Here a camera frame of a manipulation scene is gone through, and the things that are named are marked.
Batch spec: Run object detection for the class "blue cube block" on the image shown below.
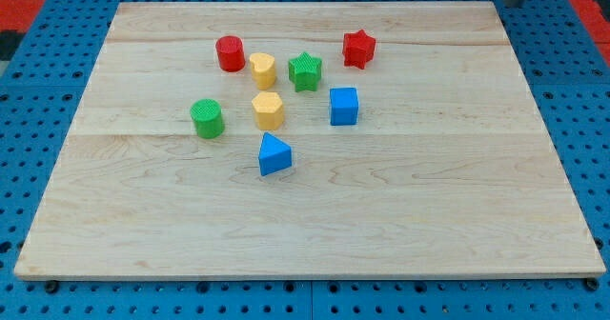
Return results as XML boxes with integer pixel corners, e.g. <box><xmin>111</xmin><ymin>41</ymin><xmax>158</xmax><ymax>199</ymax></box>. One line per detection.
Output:
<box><xmin>329</xmin><ymin>87</ymin><xmax>359</xmax><ymax>126</ymax></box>

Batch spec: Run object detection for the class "blue triangle block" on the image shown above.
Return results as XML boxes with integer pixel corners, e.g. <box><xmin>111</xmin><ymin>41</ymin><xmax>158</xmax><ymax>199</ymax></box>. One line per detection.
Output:
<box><xmin>258</xmin><ymin>132</ymin><xmax>293</xmax><ymax>176</ymax></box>

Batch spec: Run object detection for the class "yellow hexagon block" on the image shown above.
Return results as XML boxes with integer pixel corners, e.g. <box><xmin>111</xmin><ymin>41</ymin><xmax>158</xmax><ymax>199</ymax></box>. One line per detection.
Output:
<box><xmin>252</xmin><ymin>91</ymin><xmax>285</xmax><ymax>130</ymax></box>

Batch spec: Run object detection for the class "green star block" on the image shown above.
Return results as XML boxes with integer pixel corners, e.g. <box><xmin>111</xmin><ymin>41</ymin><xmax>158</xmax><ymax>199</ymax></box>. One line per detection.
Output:
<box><xmin>288</xmin><ymin>51</ymin><xmax>322</xmax><ymax>92</ymax></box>

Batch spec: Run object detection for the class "light wooden board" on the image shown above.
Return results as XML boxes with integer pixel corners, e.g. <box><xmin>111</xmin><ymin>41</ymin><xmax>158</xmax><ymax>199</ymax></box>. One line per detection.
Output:
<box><xmin>14</xmin><ymin>2</ymin><xmax>605</xmax><ymax>281</ymax></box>

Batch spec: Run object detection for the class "yellow heart block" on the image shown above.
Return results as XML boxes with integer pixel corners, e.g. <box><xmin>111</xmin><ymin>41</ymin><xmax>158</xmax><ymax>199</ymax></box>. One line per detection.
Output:
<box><xmin>249</xmin><ymin>52</ymin><xmax>276</xmax><ymax>90</ymax></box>

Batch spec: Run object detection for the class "green cylinder block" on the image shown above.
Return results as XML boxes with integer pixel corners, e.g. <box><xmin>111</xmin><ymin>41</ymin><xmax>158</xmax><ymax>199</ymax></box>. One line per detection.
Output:
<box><xmin>190</xmin><ymin>98</ymin><xmax>225</xmax><ymax>139</ymax></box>

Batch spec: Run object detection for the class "red star block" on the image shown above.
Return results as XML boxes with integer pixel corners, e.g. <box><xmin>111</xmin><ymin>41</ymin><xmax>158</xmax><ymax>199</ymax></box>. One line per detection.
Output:
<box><xmin>342</xmin><ymin>30</ymin><xmax>376</xmax><ymax>70</ymax></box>

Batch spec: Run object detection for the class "red cylinder block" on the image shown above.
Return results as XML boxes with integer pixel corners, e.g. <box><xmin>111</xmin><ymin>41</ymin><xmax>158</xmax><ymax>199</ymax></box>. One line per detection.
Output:
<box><xmin>215</xmin><ymin>35</ymin><xmax>245</xmax><ymax>72</ymax></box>

